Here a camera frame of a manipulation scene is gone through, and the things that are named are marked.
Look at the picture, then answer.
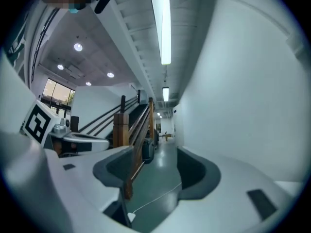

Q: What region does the white wall switch box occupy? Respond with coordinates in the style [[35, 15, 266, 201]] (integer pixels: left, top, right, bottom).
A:
[[285, 33, 305, 56]]

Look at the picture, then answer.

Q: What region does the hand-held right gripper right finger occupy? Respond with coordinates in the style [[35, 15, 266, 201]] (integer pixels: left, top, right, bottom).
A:
[[151, 147, 294, 233]]

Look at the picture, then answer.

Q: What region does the dark grey rolling case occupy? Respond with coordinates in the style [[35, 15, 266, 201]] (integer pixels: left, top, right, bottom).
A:
[[142, 139, 156, 165]]

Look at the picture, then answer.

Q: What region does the person's left hand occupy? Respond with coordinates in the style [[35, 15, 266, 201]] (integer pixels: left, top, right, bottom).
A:
[[52, 139, 79, 156]]

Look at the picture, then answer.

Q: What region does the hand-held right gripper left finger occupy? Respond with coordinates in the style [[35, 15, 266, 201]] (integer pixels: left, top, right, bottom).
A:
[[45, 145, 135, 233]]

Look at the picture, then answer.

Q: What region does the wooden staircase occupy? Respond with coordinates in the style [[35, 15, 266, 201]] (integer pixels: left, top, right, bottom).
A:
[[77, 95, 156, 201]]

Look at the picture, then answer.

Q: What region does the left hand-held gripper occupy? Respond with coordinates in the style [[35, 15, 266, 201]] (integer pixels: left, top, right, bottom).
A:
[[23, 100, 110, 155]]

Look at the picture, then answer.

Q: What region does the long ceiling light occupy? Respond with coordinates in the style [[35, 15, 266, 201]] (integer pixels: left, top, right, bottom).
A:
[[149, 0, 172, 66]]

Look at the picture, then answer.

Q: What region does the white power cable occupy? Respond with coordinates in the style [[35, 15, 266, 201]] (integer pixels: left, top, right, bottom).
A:
[[135, 182, 183, 214]]

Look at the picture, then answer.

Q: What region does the large window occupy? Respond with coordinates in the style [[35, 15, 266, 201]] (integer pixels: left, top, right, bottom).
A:
[[40, 78, 75, 115]]

